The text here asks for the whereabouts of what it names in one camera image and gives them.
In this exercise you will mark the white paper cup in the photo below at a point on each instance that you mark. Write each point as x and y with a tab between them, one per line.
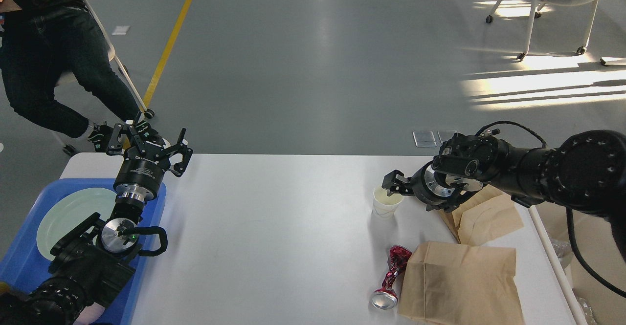
384	206

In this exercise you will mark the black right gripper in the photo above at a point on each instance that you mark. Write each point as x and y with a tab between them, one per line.
428	186

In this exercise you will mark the aluminium foil tray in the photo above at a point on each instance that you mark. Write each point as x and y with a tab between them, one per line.
563	251

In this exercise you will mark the brown paper bag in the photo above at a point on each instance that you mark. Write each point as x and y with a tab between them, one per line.
456	284
488	215

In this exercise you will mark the metal floor socket plate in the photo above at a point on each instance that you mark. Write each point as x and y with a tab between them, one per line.
431	138

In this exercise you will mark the crushed red can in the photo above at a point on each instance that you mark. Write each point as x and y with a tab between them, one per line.
385	298

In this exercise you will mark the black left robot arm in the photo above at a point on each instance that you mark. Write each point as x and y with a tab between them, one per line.
92	262

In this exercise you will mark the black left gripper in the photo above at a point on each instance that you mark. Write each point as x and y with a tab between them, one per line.
140	178

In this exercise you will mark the blue plastic tray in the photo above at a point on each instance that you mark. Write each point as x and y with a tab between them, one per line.
24	267

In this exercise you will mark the light green plate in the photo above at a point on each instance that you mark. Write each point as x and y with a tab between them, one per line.
66	214

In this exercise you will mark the grey office chair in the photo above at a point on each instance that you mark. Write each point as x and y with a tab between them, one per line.
68	77

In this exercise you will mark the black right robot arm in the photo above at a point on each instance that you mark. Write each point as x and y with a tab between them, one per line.
587	173

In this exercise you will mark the seated person in black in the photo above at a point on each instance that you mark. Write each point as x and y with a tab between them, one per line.
42	40

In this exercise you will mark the pink mug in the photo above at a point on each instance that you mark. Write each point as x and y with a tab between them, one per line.
89	315

